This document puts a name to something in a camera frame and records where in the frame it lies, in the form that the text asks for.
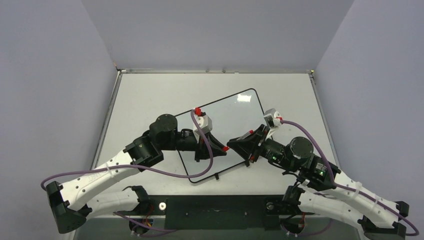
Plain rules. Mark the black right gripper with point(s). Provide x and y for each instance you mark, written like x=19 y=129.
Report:
x=258 y=144

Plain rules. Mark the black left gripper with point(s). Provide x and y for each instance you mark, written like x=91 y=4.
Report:
x=202 y=150

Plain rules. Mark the white marker pen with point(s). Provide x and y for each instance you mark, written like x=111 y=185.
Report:
x=244 y=136

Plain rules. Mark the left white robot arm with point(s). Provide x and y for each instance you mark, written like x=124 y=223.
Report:
x=74 y=202

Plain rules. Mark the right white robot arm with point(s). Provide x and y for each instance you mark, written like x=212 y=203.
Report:
x=324 y=189

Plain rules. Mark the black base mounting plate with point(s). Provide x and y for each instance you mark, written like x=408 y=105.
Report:
x=217 y=212

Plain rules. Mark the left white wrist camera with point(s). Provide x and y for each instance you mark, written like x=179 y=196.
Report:
x=204 y=122

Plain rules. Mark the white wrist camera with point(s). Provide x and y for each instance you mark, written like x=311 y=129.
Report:
x=272 y=118
x=204 y=122

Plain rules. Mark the white whiteboard with black frame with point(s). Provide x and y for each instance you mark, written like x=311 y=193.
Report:
x=232 y=116

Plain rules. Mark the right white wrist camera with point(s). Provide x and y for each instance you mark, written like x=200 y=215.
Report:
x=272 y=118

